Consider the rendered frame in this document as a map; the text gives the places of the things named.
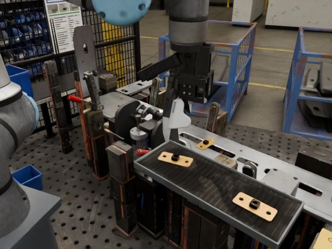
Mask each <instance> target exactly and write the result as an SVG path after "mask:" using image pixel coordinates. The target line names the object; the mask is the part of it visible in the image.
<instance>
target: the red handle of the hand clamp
mask: <svg viewBox="0 0 332 249"><path fill-rule="evenodd" d="M67 99H68V100H69V101H72V102H76V103H82V104H86V105H89V106H92V107H95V108H96V104H95V103H92V102H88V101H85V100H82V99H81V98H78V97H75V96H72V95H69V96H68V97H67Z"/></svg>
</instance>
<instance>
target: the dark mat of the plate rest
mask: <svg viewBox="0 0 332 249"><path fill-rule="evenodd" d="M162 152H168V153H172V154H178V155H180V156H184V157H189V158H192V159H193V161H192V163H191V165H190V167H183V166H178V165H174V164H170V163H166V162H162V161H159V160H158V157H159V156H160V155H161V153H162ZM138 163H139V164H141V165H142V166H144V167H146V168H147V169H149V170H151V171H153V172H155V173H156V174H158V175H160V176H162V177H163V178H165V179H167V180H169V181H170V182H172V183H174V184H176V185H177V186H179V187H181V188H183V189H184V190H186V191H188V192H190V193H191V194H193V195H195V196H197V197H198V198H200V199H202V200H204V201H205V202H207V203H209V204H211V205H212V206H214V207H216V208H218V209H219V210H221V211H223V212H225V213H226V214H228V215H230V216H232V217H233V218H235V219H237V220H239V221H240V222H242V223H244V224H246V225H247V226H249V227H251V228H253V229H254V230H256V231H258V232H260V233H261V234H263V235H265V236H267V237H268V238H270V239H272V240H274V241H276V242H277V241H278V240H279V239H280V237H281V236H282V234H283V232H284V231H285V229H286V228H287V226H288V225H289V223H290V221H291V220H292V218H293V217H294V215H295V213H296V212H297V210H298V209H299V207H300V206H301V204H300V203H298V202H295V201H293V200H291V199H289V198H287V197H285V196H283V195H281V194H278V193H276V192H274V191H272V190H270V189H268V188H266V187H263V186H261V185H259V184H257V183H255V182H253V181H251V180H249V179H246V178H244V177H242V176H240V175H238V174H236V173H234V172H232V171H229V170H227V169H225V168H223V167H221V166H219V165H217V164H214V163H212V162H210V161H208V160H206V159H204V158H202V157H200V156H197V155H195V154H193V153H191V152H189V151H187V150H184V149H182V148H180V147H178V146H176V145H174V144H172V143H168V144H167V145H165V146H163V147H162V148H160V149H158V150H157V151H155V152H154V153H152V154H150V155H149V156H147V157H146V158H144V159H142V160H141V161H139V162H138ZM240 192H242V193H244V194H246V195H248V196H250V197H252V198H254V199H256V200H258V201H260V202H262V203H264V204H266V205H268V206H270V207H272V208H274V209H276V210H277V214H276V215H275V217H274V218H273V219H272V221H271V222H268V221H266V220H264V219H262V218H260V217H258V216H257V215H255V214H253V213H251V212H249V211H247V210H245V209H243V208H242V207H240V206H238V205H236V204H234V203H233V199H234V198H235V197H236V196H237V195H238V194H239V193H240Z"/></svg>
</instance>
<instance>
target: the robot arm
mask: <svg viewBox="0 0 332 249"><path fill-rule="evenodd" d="M63 1H66V2H68V3H71V4H74V5H77V6H79V7H82V8H85V9H88V10H91V11H93V12H96V13H97V14H98V15H99V16H100V17H101V18H102V19H103V20H104V21H105V22H107V23H109V24H111V25H113V26H118V27H125V26H129V25H131V24H134V23H136V22H138V21H139V20H140V19H142V18H143V17H144V16H145V14H146V13H147V11H148V10H169V40H170V49H171V50H173V51H176V53H174V54H172V55H170V56H168V57H166V58H164V59H162V60H160V61H158V62H156V63H154V64H152V63H150V64H146V65H145V66H144V67H143V68H141V70H140V71H139V72H137V74H138V75H139V77H140V79H141V81H142V82H144V81H150V80H153V79H154V78H156V77H157V76H158V75H159V74H161V73H163V72H165V71H167V70H169V69H170V71H169V73H170V75H169V77H168V80H167V89H166V93H165V98H164V106H163V134H164V138H165V141H166V142H168V141H169V137H170V130H171V129H174V128H187V127H189V126H190V124H191V119H190V118H189V117H188V116H187V115H186V114H184V112H183V110H184V109H185V110H186V111H187V112H188V113H191V104H196V103H201V104H204V103H206V102H207V99H206V98H205V96H207V97H208V96H209V95H210V92H212V89H213V77H214V69H210V67H211V54H212V52H213V51H214V43H206V42H205V41H206V40H207V30H208V7H209V0H63ZM177 97H179V98H182V100H180V99H177V100H176V98H177ZM38 120H39V110H38V107H37V105H36V103H35V101H34V100H33V99H32V97H29V96H28V95H27V94H26V93H25V92H23V91H22V89H21V87H20V85H18V84H16V83H13V82H12V81H11V80H10V78H9V75H8V73H7V70H6V67H5V65H4V62H3V60H2V57H1V54H0V238H2V237H4V236H6V235H8V234H9V233H11V232H12V231H14V230H15V229H16V228H18V227H19V226H20V225H21V224H22V223H23V222H24V220H25V219H26V218H27V216H28V214H29V212H30V201H29V198H28V195H27V194H26V192H25V191H24V190H23V189H22V188H21V187H20V186H19V185H18V183H17V182H16V181H15V180H14V179H13V177H12V174H11V171H10V168H9V165H8V159H9V158H10V157H11V156H12V155H13V154H14V152H15V151H16V150H17V149H18V148H19V147H20V145H21V144H22V143H23V142H24V141H25V139H26V138H28V137H29V136H30V135H31V134H32V132H33V131H34V129H35V127H36V125H37V123H38Z"/></svg>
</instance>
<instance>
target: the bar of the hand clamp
mask: <svg viewBox="0 0 332 249"><path fill-rule="evenodd" d="M83 75H84V78H83V80H85V82H86V85H87V88H88V92H89V95H90V98H91V102H92V103H95V104H96V108H95V107H93V108H94V110H96V109H97V106H98V105H99V104H101V102H100V98H99V94H98V90H97V87H96V83H95V79H94V76H95V77H97V76H98V72H97V71H96V70H93V71H92V73H90V74H89V72H88V71H87V72H85V73H84V74H83Z"/></svg>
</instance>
